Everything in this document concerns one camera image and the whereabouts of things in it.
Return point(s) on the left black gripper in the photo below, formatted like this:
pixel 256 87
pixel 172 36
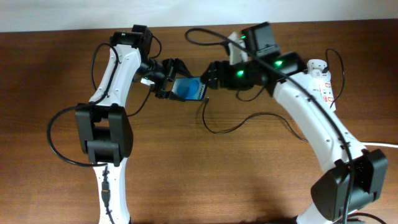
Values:
pixel 174 65

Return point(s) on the white USB charger plug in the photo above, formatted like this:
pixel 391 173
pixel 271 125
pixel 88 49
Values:
pixel 317 76

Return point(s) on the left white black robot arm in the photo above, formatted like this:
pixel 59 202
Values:
pixel 105 133

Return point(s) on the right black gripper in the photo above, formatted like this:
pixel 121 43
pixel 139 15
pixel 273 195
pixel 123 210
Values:
pixel 227 78

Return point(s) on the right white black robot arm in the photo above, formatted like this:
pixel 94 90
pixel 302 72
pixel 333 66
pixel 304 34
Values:
pixel 353 176

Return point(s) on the blue screen Galaxy smartphone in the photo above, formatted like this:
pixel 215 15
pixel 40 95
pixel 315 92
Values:
pixel 189 89

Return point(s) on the white power strip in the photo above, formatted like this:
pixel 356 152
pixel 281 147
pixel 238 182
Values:
pixel 322 91

